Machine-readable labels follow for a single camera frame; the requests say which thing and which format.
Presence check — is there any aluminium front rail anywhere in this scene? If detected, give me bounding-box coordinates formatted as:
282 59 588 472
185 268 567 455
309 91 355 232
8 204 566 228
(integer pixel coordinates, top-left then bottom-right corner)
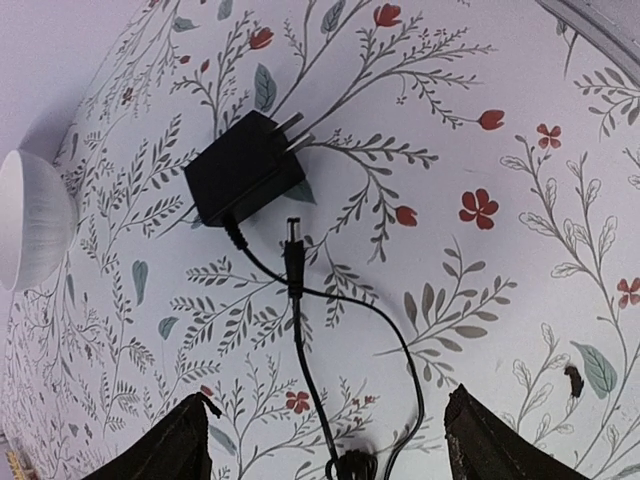
538 0 639 83

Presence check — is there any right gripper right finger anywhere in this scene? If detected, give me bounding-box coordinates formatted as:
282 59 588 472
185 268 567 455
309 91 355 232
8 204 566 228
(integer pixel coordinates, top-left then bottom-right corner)
444 385 584 480

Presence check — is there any white bowl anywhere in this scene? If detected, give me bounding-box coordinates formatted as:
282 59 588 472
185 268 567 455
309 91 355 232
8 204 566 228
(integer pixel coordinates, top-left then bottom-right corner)
1 150 79 292

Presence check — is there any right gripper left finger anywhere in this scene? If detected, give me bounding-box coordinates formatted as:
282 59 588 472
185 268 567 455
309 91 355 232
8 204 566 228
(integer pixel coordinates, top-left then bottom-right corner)
86 392 220 480

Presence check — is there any black power adapter with cord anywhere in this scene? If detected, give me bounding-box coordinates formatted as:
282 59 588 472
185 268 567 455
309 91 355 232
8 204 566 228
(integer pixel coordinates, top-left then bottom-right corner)
185 111 409 479

